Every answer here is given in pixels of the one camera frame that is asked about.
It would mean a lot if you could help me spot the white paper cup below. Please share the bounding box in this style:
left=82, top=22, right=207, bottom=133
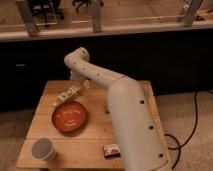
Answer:
left=31, top=138, right=56, bottom=162

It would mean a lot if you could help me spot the black cable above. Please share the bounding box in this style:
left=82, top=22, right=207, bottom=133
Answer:
left=164, top=91, right=199, bottom=168

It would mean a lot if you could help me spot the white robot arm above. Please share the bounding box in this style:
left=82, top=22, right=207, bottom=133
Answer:
left=64, top=47, right=172, bottom=171

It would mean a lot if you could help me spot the orange ceramic bowl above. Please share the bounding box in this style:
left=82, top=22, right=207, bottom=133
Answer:
left=52, top=101, right=88, bottom=132

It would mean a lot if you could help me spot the wooden table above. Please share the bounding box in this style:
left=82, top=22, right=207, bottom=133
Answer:
left=15, top=80, right=173, bottom=171

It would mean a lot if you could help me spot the red and white box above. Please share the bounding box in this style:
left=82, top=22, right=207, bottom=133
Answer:
left=103, top=144, right=121, bottom=158

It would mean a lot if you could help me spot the black office chair right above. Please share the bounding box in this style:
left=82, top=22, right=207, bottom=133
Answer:
left=72, top=0, right=104, bottom=13

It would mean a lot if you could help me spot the black office chair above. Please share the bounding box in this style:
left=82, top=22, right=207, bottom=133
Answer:
left=26, top=0, right=64, bottom=23
left=72, top=0, right=104, bottom=13

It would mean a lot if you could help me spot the dark cabinet counter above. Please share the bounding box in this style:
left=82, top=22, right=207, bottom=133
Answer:
left=0, top=29, right=213, bottom=111

